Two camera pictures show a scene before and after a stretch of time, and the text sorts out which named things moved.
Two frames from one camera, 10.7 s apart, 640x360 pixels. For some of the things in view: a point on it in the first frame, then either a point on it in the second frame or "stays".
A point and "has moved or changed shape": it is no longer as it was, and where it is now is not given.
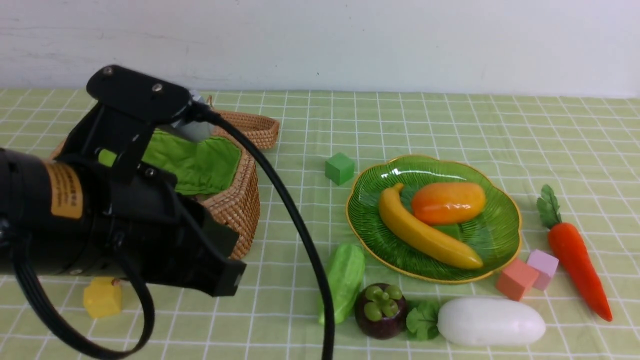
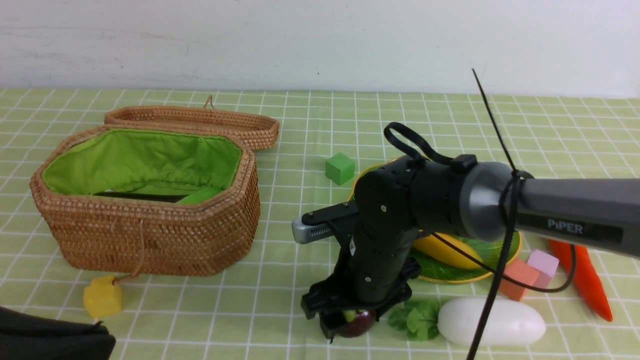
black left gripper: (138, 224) to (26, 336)
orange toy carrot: (569, 242) stays
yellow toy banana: (436, 246) stays
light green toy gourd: (347, 274) has moved or changed shape
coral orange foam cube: (517, 279) stays
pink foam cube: (545, 264) stays
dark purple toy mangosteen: (380, 311) to (357, 323)
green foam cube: (339, 168) stays
